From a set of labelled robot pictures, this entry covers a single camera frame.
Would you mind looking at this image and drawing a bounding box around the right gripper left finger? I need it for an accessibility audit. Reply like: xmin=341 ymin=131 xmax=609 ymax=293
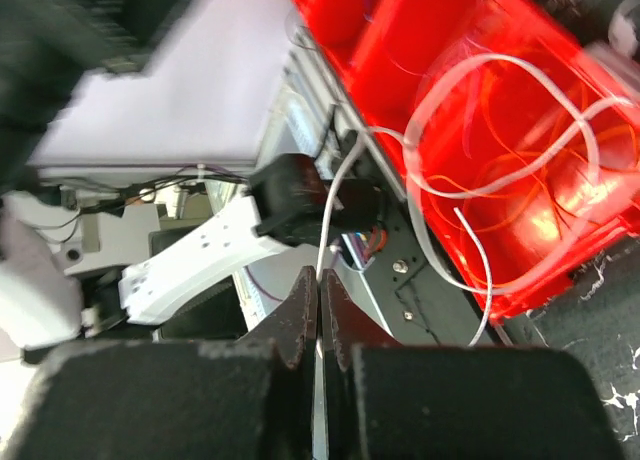
xmin=1 ymin=266 xmax=318 ymax=459

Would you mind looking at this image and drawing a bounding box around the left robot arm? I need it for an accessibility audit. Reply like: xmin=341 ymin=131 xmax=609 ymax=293
xmin=1 ymin=153 xmax=384 ymax=351

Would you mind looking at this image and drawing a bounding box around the white purple cable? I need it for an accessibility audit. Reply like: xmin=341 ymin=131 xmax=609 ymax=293
xmin=314 ymin=52 xmax=639 ymax=351

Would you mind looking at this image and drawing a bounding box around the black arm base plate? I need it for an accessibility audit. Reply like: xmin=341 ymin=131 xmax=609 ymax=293
xmin=336 ymin=151 xmax=482 ymax=346

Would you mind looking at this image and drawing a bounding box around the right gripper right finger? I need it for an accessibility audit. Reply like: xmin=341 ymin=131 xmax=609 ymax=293
xmin=319 ymin=270 xmax=623 ymax=459

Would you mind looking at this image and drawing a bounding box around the red bin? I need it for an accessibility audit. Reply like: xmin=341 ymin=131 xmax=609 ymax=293
xmin=293 ymin=0 xmax=379 ymax=71
xmin=345 ymin=0 xmax=485 ymax=132
xmin=404 ymin=9 xmax=640 ymax=326

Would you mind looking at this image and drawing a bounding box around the red bin right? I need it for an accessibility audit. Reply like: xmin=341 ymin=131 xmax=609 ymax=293
xmin=404 ymin=9 xmax=640 ymax=326

